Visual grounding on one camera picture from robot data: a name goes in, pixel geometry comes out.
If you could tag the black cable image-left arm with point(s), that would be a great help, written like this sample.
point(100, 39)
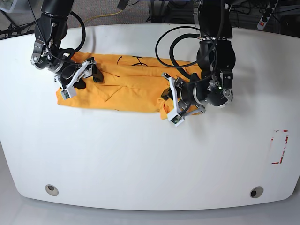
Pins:
point(72, 51)

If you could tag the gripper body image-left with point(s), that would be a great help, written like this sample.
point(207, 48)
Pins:
point(65, 74)

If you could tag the left table grommet hole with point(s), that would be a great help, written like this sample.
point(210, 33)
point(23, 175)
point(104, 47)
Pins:
point(51, 190)

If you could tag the right table grommet hole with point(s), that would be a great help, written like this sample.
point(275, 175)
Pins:
point(256, 192)

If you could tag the black tripod stand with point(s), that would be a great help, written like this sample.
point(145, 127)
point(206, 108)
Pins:
point(14, 30)

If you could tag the red tape rectangle marking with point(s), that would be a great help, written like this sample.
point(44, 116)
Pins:
point(278, 144)

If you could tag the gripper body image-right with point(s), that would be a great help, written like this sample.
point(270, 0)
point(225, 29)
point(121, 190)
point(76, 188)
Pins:
point(186, 97)

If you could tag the orange yellow T-shirt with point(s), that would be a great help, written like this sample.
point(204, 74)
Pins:
point(131, 83)

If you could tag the table grommet hole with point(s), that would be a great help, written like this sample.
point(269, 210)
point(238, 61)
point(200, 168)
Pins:
point(256, 192)
point(51, 190)

